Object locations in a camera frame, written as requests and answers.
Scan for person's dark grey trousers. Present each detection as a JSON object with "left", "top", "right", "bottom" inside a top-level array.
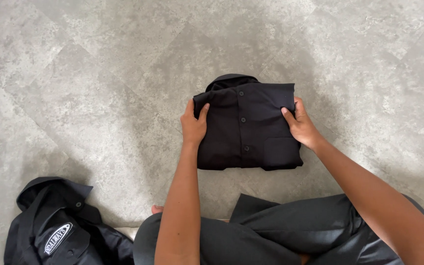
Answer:
[{"left": 133, "top": 194, "right": 424, "bottom": 265}]

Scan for crumpled black shirt with patch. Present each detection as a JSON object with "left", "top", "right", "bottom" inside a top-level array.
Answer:
[{"left": 4, "top": 177, "right": 135, "bottom": 265}]

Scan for person's right hand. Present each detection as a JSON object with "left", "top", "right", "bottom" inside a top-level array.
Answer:
[{"left": 281, "top": 96, "right": 322, "bottom": 150}]

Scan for person's left hand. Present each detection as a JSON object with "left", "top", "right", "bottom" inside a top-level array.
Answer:
[{"left": 180, "top": 99, "right": 210, "bottom": 146}]

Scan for black button shirt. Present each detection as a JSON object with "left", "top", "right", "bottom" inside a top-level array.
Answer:
[{"left": 192, "top": 74, "right": 304, "bottom": 171}]

